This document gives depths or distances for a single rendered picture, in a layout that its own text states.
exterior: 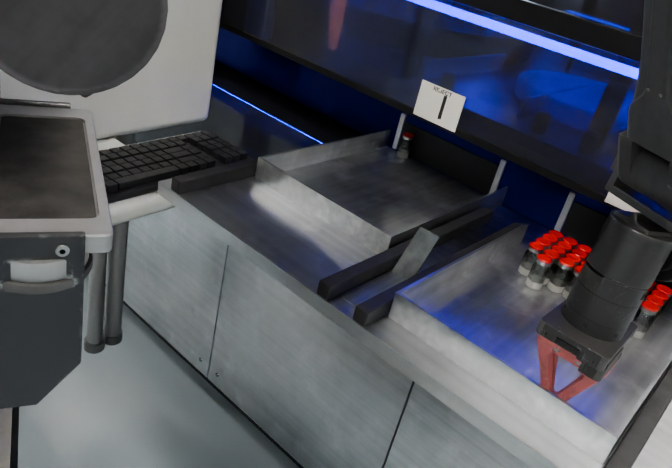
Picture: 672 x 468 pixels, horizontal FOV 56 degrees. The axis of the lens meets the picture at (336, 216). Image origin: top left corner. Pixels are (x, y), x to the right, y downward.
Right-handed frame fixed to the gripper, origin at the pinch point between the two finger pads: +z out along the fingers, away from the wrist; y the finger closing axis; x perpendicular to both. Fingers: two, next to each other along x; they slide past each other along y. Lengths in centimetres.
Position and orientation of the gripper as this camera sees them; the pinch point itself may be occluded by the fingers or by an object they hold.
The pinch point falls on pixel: (551, 398)
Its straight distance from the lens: 67.8
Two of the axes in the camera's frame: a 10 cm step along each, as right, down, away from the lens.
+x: -7.4, -4.5, 5.0
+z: -2.7, 8.8, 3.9
